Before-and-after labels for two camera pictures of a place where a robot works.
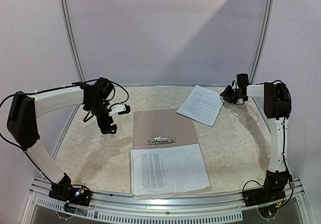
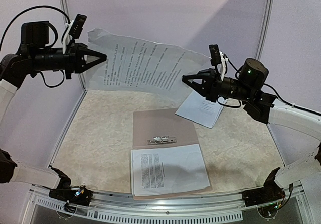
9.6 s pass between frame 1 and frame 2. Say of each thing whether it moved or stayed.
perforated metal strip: stayed
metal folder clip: stayed
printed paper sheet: stayed
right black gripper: moved
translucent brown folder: stayed
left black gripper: moved
